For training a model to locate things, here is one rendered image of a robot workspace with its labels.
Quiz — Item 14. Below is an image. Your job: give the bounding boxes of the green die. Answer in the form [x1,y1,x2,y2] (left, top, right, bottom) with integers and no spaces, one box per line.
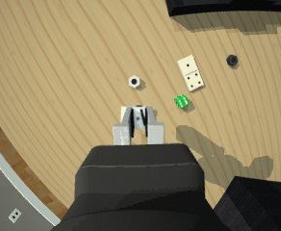
[174,94,190,109]

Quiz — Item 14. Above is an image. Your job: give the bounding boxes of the black storage bins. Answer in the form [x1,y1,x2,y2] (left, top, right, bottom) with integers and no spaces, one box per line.
[166,0,281,16]

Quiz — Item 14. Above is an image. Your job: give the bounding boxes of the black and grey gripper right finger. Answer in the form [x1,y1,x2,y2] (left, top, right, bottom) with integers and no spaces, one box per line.
[145,106,165,144]

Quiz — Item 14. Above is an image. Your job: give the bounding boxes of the white domino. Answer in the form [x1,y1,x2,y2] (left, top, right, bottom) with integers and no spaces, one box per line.
[176,55,204,91]
[120,106,130,122]

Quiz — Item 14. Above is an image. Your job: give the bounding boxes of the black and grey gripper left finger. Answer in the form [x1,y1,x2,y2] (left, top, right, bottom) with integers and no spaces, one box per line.
[113,107,135,145]

